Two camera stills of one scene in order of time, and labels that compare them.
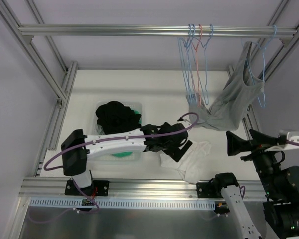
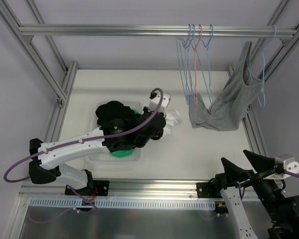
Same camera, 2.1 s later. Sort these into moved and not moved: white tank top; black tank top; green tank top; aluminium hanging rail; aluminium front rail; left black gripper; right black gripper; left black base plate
Moved: right black gripper; white tank top; left black gripper
Not moved: left black base plate; green tank top; aluminium front rail; black tank top; aluminium hanging rail
